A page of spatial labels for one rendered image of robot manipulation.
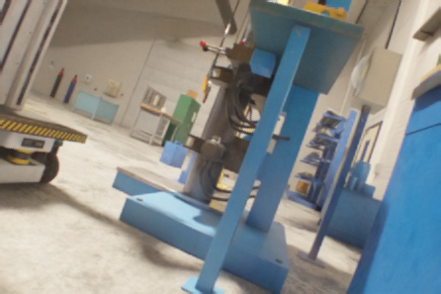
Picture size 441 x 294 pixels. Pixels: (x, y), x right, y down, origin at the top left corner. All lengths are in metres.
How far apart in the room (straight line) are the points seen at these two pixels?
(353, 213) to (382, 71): 2.10
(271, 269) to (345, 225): 2.64
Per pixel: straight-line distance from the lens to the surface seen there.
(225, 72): 1.97
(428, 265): 0.69
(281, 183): 1.96
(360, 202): 4.00
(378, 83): 2.33
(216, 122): 2.03
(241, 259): 1.43
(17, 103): 1.77
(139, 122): 8.17
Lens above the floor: 0.49
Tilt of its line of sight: 2 degrees up
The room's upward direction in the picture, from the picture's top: 21 degrees clockwise
